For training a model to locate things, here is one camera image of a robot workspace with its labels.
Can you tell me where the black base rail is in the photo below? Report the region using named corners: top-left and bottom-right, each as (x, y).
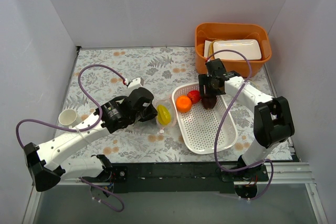
top-left (85, 162), bottom-right (270, 197)

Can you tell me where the orange fruit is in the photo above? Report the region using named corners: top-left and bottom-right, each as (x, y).
top-left (175, 95), bottom-right (192, 113)

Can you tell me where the white cup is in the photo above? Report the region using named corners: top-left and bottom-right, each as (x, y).
top-left (58, 109), bottom-right (82, 128)

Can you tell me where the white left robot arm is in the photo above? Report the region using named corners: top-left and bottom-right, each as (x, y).
top-left (24, 87), bottom-right (157, 192)

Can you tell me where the floral table mat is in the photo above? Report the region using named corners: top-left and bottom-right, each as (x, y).
top-left (54, 46), bottom-right (291, 164)

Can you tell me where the white perforated plastic basket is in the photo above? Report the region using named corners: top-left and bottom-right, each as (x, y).
top-left (176, 95), bottom-right (238, 155)

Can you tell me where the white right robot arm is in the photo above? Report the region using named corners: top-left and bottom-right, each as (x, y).
top-left (198, 59), bottom-right (295, 181)

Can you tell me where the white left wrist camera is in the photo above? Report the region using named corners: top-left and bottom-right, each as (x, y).
top-left (125, 77), bottom-right (144, 95)

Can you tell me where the red strawberry fruit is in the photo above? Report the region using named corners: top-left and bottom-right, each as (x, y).
top-left (187, 90), bottom-right (201, 104)

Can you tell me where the yellow star fruit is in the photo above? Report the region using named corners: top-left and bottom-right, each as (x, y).
top-left (157, 105), bottom-right (171, 125)

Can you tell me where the yellow plate in tub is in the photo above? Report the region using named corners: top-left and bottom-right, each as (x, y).
top-left (204, 40), bottom-right (213, 58)

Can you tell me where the orange plastic tub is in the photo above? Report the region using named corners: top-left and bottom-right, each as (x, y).
top-left (195, 23), bottom-right (272, 77)

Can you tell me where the clear zip top bag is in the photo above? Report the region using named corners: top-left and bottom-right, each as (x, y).
top-left (133, 97), bottom-right (176, 134)

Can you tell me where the white rectangular plate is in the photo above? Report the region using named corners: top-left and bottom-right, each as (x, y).
top-left (213, 39), bottom-right (262, 60)

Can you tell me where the dark red apple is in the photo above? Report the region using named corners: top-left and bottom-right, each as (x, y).
top-left (201, 95), bottom-right (217, 110)

